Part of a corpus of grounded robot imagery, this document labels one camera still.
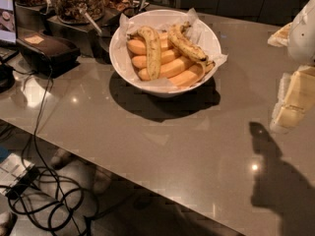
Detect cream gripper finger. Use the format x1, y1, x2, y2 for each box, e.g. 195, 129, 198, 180
268, 23, 291, 47
270, 65, 315, 134

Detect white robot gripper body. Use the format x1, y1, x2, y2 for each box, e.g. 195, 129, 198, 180
287, 0, 315, 65

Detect spotted banana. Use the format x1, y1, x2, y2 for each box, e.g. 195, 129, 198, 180
129, 26, 161, 80
167, 22, 209, 63

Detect white paper bowl liner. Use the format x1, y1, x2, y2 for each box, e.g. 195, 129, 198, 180
109, 10, 227, 98

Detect yellow banana bottom row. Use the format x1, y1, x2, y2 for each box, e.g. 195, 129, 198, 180
169, 62, 216, 88

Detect yellow banana third row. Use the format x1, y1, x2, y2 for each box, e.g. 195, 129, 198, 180
138, 56, 195, 81

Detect white ceramic bowl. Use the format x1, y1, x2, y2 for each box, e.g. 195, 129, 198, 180
109, 9, 227, 97

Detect yellow banana second row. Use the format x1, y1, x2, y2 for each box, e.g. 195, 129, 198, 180
131, 49, 181, 69

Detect yellow banana top row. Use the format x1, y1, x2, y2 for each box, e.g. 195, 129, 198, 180
127, 32, 172, 55

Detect white serving scoop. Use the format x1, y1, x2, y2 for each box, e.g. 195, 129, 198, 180
79, 8, 102, 36

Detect black serving tray stand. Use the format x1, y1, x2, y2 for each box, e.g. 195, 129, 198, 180
16, 5, 117, 58

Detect glass jar of nuts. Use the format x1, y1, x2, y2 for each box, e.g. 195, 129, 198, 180
51, 0, 104, 25

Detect black pouch with label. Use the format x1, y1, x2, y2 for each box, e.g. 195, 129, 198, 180
17, 31, 81, 78

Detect laptop screen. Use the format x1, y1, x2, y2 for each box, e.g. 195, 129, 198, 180
0, 0, 18, 46

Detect black round device left edge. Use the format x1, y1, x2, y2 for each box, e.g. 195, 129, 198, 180
0, 64, 15, 92

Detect power strip on floor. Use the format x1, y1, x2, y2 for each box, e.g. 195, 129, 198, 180
0, 153, 39, 200

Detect black cable on table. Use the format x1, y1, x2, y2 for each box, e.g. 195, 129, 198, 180
19, 66, 55, 169

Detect tangled black floor cables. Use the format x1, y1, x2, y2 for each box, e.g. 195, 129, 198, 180
0, 125, 102, 236

